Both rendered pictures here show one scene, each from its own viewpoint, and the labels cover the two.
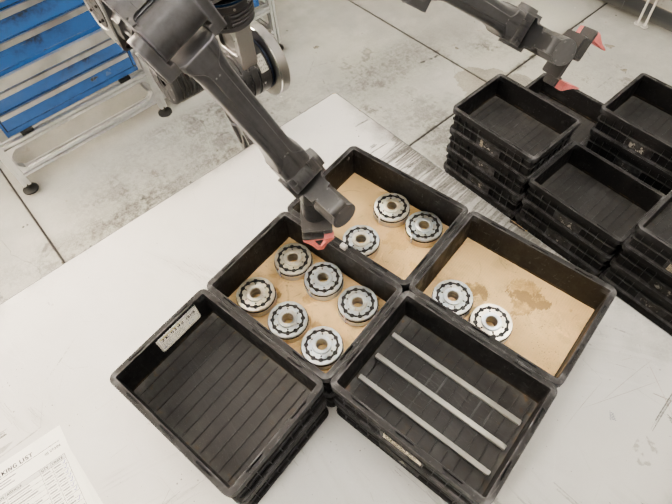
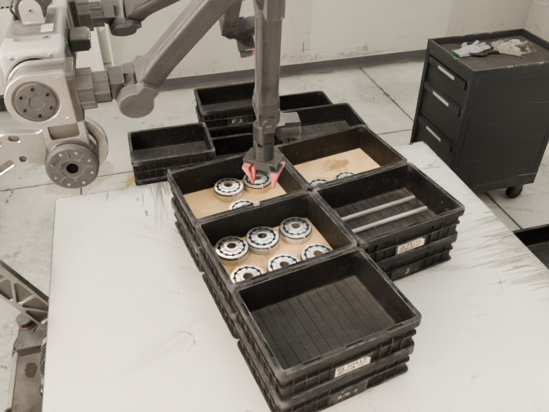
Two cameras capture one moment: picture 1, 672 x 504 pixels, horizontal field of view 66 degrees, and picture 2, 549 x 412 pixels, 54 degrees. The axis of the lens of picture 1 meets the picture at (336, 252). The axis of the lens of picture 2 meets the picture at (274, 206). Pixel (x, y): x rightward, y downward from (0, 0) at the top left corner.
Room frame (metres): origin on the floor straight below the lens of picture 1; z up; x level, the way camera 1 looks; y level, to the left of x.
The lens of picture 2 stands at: (0.20, 1.22, 1.97)
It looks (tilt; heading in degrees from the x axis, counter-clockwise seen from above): 38 degrees down; 291
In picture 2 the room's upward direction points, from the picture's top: straight up
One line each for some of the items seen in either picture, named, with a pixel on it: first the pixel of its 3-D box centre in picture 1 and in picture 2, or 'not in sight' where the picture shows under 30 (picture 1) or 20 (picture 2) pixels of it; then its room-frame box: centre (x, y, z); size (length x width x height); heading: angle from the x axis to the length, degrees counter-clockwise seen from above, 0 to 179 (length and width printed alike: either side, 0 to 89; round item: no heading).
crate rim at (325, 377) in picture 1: (303, 289); (274, 236); (0.63, 0.09, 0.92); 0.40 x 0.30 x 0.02; 46
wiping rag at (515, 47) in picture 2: not in sight; (513, 45); (-0.01, -1.86, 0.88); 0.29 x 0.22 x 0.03; 36
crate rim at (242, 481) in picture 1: (215, 382); (324, 306); (0.41, 0.30, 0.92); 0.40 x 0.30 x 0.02; 46
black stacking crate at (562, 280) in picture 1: (505, 300); (337, 167); (0.56, -0.41, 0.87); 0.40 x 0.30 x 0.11; 46
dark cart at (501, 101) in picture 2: not in sight; (480, 123); (0.05, -1.76, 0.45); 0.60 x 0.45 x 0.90; 36
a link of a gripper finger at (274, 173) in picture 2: (318, 232); (270, 173); (0.66, 0.03, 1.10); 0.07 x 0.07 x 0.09; 0
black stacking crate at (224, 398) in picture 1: (221, 389); (323, 319); (0.41, 0.30, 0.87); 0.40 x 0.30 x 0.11; 46
